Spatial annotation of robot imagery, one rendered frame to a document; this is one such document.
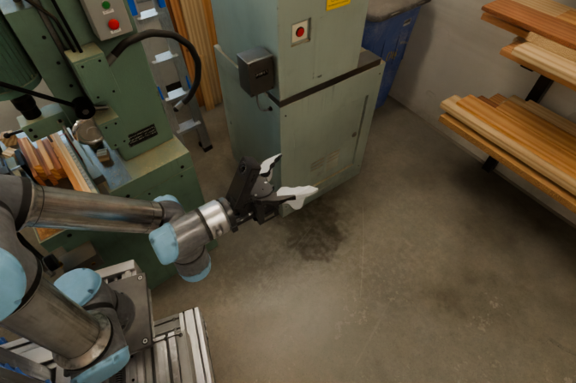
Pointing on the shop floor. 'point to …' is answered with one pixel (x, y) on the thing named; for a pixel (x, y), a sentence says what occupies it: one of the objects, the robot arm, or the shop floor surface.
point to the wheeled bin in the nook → (391, 23)
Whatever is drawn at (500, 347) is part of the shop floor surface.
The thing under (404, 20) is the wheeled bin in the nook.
